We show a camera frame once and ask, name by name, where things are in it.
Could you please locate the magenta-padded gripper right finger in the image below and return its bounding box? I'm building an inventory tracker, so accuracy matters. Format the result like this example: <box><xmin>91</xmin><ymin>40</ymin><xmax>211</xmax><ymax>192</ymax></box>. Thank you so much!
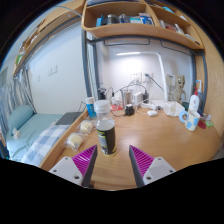
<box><xmin>128</xmin><ymin>144</ymin><xmax>177</xmax><ymax>188</ymax></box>

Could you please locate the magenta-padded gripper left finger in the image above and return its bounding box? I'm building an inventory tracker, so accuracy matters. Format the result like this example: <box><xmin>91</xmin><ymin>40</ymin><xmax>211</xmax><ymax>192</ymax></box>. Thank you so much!
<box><xmin>48</xmin><ymin>144</ymin><xmax>99</xmax><ymax>188</ymax></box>

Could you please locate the clear bottle with dark label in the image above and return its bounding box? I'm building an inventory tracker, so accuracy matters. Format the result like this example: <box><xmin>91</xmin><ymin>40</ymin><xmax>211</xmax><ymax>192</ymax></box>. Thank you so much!
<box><xmin>93</xmin><ymin>99</ymin><xmax>118</xmax><ymax>158</ymax></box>

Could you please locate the bun in plastic bag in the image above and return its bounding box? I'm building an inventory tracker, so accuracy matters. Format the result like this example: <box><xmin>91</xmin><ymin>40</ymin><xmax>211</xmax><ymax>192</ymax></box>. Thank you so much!
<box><xmin>78</xmin><ymin>119</ymin><xmax>95</xmax><ymax>134</ymax></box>
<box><xmin>64</xmin><ymin>132</ymin><xmax>84</xmax><ymax>151</ymax></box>

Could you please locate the blue plaid blanket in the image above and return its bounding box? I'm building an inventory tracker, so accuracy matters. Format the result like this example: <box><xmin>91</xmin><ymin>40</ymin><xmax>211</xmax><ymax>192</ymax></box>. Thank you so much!
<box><xmin>21</xmin><ymin>124</ymin><xmax>70</xmax><ymax>167</ymax></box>

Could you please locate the dark grey laptop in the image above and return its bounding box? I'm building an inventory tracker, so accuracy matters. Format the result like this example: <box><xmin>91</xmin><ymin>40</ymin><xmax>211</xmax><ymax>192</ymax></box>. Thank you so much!
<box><xmin>55</xmin><ymin>111</ymin><xmax>83</xmax><ymax>126</ymax></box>

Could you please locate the bed with teal sheet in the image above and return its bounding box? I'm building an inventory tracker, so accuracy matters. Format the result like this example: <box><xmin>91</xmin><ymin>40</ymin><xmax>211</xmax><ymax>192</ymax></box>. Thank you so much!
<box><xmin>0</xmin><ymin>104</ymin><xmax>71</xmax><ymax>168</ymax></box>

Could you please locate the white computer mouse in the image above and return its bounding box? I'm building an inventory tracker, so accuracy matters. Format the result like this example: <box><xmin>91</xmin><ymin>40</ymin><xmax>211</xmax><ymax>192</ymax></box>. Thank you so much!
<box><xmin>146</xmin><ymin>109</ymin><xmax>159</xmax><ymax>117</ymax></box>

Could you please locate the white mug with blue pattern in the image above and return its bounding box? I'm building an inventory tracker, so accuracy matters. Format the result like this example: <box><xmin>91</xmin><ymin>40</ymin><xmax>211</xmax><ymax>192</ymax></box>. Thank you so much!
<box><xmin>178</xmin><ymin>109</ymin><xmax>201</xmax><ymax>132</ymax></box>

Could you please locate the white power strip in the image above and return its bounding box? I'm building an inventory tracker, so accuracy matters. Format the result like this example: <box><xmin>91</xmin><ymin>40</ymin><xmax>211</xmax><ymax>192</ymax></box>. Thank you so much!
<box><xmin>139</xmin><ymin>101</ymin><xmax>164</xmax><ymax>111</ymax></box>

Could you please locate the blue and white tube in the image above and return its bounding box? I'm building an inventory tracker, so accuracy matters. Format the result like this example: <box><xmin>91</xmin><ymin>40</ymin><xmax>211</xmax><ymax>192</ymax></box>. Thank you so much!
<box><xmin>85</xmin><ymin>96</ymin><xmax>97</xmax><ymax>119</ymax></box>

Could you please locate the small black box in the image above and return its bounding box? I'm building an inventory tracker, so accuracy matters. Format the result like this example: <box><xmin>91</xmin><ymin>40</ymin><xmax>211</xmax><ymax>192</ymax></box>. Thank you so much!
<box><xmin>124</xmin><ymin>103</ymin><xmax>136</xmax><ymax>117</ymax></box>

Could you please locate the white power adapter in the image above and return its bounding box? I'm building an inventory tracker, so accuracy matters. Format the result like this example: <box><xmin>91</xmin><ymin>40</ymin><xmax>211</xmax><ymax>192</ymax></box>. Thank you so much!
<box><xmin>133</xmin><ymin>91</ymin><xmax>144</xmax><ymax>107</ymax></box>

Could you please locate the teal pillow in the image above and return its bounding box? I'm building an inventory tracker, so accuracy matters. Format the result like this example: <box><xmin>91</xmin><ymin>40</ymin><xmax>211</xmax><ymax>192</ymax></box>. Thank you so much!
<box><xmin>7</xmin><ymin>104</ymin><xmax>34</xmax><ymax>134</ymax></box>

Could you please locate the metal cup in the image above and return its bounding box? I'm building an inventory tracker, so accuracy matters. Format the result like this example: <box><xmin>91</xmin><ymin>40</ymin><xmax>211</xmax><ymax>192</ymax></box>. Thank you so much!
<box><xmin>120</xmin><ymin>88</ymin><xmax>134</xmax><ymax>109</ymax></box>

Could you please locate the white lotion bottle red pump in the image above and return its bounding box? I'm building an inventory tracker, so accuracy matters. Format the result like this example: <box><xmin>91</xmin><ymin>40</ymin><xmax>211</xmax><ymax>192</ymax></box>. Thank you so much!
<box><xmin>188</xmin><ymin>87</ymin><xmax>201</xmax><ymax>114</ymax></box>

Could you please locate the white desk lamp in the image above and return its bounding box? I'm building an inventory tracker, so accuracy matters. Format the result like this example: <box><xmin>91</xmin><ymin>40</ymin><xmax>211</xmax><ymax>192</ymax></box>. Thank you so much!
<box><xmin>115</xmin><ymin>50</ymin><xmax>169</xmax><ymax>103</ymax></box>

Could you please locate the grey striped curtain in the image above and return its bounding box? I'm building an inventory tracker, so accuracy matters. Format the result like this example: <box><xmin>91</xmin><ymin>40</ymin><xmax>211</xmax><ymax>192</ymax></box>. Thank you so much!
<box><xmin>0</xmin><ymin>66</ymin><xmax>34</xmax><ymax>134</ymax></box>

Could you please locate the wooden shelf unit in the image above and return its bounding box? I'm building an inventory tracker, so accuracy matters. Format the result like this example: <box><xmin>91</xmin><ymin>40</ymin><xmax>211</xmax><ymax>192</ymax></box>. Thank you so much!
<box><xmin>12</xmin><ymin>0</ymin><xmax>205</xmax><ymax>77</ymax></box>

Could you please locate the white wall socket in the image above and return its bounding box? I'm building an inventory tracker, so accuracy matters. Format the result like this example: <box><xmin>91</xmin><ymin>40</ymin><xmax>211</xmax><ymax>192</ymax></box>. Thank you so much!
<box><xmin>143</xmin><ymin>71</ymin><xmax>154</xmax><ymax>84</ymax></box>

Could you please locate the grey metal frame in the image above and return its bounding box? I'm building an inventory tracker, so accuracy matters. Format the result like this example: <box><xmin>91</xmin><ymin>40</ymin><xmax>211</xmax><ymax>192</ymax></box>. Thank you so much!
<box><xmin>80</xmin><ymin>33</ymin><xmax>209</xmax><ymax>116</ymax></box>

